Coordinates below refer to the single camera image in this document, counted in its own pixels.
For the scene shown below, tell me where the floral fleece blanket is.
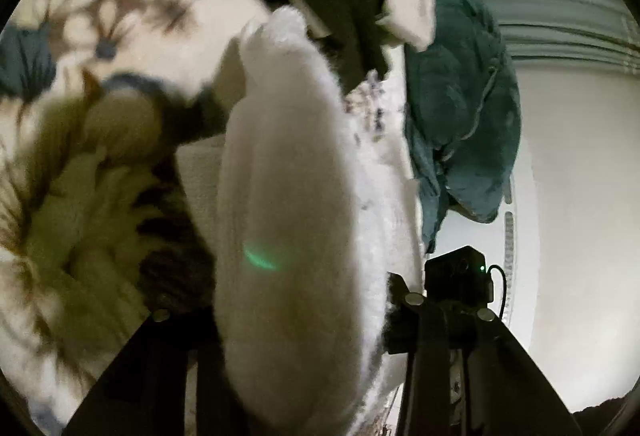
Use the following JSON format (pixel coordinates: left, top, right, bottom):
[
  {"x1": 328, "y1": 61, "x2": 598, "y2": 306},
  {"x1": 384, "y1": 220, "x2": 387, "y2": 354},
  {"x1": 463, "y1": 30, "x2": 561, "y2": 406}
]
[{"x1": 1, "y1": 0, "x2": 288, "y2": 435}]

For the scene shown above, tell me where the white knit garment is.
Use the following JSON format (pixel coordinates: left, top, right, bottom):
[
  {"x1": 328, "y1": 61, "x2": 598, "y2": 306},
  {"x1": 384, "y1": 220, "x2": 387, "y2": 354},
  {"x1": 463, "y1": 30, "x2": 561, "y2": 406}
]
[{"x1": 178, "y1": 6, "x2": 421, "y2": 435}]

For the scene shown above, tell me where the dark green blanket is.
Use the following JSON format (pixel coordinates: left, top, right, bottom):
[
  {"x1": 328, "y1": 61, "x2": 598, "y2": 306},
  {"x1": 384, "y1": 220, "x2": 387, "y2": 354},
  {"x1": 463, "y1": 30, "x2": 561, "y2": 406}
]
[{"x1": 405, "y1": 0, "x2": 522, "y2": 252}]

